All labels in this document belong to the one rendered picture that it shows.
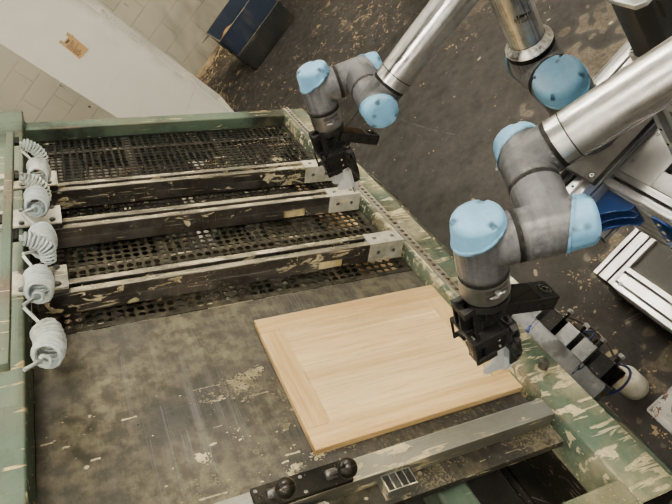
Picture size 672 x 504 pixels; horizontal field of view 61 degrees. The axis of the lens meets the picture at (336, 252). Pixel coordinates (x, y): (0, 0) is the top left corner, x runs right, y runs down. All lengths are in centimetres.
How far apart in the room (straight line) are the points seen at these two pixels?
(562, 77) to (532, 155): 59
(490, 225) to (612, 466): 80
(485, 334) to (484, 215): 22
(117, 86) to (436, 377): 392
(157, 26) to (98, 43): 156
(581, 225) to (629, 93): 18
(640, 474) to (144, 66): 432
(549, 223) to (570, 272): 184
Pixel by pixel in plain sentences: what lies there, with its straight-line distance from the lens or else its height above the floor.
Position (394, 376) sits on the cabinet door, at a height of 112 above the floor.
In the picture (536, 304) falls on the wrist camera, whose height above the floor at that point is 146.
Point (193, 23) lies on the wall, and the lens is 636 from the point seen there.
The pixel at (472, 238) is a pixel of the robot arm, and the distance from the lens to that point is 76.
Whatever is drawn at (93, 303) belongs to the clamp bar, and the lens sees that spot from 165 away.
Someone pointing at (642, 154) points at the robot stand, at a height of 95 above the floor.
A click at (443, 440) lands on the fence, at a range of 133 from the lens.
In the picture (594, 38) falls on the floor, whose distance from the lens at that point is 333.
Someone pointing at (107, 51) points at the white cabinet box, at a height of 117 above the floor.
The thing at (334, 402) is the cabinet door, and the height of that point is 126.
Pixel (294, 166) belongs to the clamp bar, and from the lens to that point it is 225.
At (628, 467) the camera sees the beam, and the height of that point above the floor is 88.
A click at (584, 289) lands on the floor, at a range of 259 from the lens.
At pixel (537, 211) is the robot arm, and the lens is 81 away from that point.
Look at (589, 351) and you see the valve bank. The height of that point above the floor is 76.
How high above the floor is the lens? 227
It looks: 41 degrees down
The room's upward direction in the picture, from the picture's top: 57 degrees counter-clockwise
